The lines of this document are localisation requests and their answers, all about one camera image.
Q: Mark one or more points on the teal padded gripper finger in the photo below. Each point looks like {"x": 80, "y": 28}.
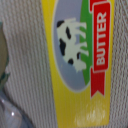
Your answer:
{"x": 12, "y": 116}

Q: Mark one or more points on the woven beige placemat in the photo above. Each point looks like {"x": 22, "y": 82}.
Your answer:
{"x": 29, "y": 85}

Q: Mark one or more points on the yellow toy butter box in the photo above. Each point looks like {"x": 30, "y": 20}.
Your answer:
{"x": 79, "y": 36}

